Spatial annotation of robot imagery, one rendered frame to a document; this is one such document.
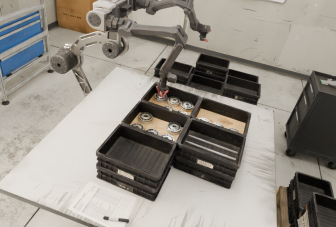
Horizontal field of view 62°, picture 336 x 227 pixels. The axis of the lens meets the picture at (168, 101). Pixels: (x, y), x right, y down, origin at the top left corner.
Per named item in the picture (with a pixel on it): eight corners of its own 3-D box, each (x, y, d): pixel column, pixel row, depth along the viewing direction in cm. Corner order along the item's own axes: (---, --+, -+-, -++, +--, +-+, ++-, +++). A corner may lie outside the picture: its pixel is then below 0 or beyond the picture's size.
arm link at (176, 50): (181, 31, 177) (176, 43, 172) (189, 35, 178) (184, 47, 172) (161, 65, 214) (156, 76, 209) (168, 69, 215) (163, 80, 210)
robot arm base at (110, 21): (109, 27, 191) (110, 10, 184) (120, 30, 189) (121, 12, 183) (103, 31, 184) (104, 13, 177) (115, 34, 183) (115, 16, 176)
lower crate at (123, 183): (94, 178, 173) (94, 165, 166) (118, 147, 196) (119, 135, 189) (154, 204, 164) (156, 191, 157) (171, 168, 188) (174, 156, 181)
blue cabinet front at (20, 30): (1, 77, 308) (-11, 29, 275) (43, 52, 365) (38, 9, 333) (3, 78, 307) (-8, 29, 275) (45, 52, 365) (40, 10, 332)
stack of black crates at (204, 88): (181, 109, 336) (186, 85, 317) (187, 96, 360) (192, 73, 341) (213, 118, 330) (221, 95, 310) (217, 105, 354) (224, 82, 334)
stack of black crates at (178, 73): (149, 100, 342) (153, 68, 316) (157, 88, 366) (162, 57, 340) (181, 109, 336) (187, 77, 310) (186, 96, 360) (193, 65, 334)
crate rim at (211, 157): (176, 146, 176) (177, 143, 175) (190, 119, 200) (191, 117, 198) (238, 169, 167) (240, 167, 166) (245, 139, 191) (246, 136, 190)
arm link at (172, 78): (163, 64, 211) (159, 72, 206) (178, 68, 209) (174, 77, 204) (163, 73, 221) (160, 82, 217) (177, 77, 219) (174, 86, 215)
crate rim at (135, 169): (94, 155, 161) (94, 152, 159) (119, 125, 184) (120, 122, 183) (158, 181, 152) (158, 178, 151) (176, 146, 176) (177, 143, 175)
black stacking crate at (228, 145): (174, 157, 182) (177, 144, 175) (188, 130, 205) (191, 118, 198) (234, 179, 173) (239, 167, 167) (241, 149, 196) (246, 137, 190)
